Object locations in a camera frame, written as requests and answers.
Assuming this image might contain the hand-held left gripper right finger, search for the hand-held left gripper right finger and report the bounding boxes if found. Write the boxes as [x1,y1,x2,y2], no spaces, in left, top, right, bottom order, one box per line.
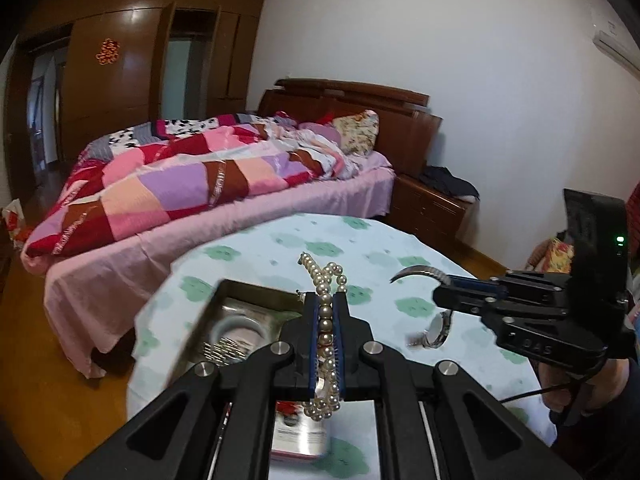
[332,292,584,480]

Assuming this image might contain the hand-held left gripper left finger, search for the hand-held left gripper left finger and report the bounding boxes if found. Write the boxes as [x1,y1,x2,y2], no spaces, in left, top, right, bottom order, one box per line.
[65,292,324,480]

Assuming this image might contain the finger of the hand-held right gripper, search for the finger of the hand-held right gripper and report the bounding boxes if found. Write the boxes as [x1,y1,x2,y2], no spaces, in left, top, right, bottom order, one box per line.
[442,269,574,298]
[432,285,569,320]

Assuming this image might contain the pearl necklace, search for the pearl necklace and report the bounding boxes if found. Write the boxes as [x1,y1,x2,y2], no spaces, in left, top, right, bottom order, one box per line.
[298,252,350,422]

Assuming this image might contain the silver wristwatch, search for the silver wristwatch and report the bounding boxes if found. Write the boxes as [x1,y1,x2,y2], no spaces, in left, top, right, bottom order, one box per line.
[389,265,459,350]

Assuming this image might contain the pink metal tin box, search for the pink metal tin box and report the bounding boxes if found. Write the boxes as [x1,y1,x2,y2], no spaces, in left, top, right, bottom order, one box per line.
[170,278,309,397]

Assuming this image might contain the person's right hand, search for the person's right hand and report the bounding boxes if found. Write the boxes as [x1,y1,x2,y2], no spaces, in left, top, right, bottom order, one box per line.
[541,346,640,416]

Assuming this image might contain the floral cushion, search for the floral cushion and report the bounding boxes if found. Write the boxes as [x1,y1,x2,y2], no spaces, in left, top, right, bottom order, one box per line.
[525,237,576,274]

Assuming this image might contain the wooden nightstand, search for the wooden nightstand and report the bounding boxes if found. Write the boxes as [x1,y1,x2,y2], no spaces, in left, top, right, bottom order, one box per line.
[389,172,481,249]

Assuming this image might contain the silver ribbed metal band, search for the silver ribbed metal band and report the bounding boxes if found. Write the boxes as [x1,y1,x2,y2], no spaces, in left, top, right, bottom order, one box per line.
[199,337,252,364]

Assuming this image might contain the silver tin lid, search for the silver tin lid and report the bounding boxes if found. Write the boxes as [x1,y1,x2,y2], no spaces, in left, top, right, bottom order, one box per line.
[270,399,381,464]

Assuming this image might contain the pale jade bangle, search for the pale jade bangle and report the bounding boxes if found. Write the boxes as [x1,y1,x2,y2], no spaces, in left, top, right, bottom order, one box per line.
[208,312,275,350]

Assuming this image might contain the dark cloth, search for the dark cloth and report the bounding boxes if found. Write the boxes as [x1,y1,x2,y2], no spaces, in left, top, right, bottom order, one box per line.
[418,164,480,199]

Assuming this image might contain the wooden bed headboard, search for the wooden bed headboard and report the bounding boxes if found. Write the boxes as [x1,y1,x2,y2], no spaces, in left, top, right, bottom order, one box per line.
[257,78,444,179]

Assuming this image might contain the floral pillow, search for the floral pillow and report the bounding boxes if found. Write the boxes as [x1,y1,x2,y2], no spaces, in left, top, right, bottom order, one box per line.
[330,108,380,156]

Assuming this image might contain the purple pillow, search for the purple pillow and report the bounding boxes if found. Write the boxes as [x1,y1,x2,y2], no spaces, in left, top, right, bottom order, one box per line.
[298,122,344,149]

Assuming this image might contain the patchwork quilt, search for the patchwork quilt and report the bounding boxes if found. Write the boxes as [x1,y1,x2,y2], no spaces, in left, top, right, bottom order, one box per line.
[20,114,362,259]

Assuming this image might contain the bed with patchwork quilt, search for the bed with patchwork quilt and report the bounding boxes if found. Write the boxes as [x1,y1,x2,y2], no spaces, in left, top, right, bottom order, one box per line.
[22,152,397,379]

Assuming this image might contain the white air conditioner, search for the white air conditioner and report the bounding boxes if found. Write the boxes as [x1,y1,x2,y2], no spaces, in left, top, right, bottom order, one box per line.
[589,5,640,79]

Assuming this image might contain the wooden wardrobe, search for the wooden wardrobe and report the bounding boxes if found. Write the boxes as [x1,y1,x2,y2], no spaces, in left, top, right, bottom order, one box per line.
[4,0,267,172]

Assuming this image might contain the red plastic bag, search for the red plastic bag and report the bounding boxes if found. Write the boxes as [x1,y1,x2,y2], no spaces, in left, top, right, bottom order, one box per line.
[1,198,36,251]

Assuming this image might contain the red paper decoration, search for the red paper decoration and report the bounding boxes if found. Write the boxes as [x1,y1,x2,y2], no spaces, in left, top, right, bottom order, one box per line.
[94,37,119,66]

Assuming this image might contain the black cable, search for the black cable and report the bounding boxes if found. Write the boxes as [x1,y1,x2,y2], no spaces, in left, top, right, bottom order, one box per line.
[499,355,609,405]

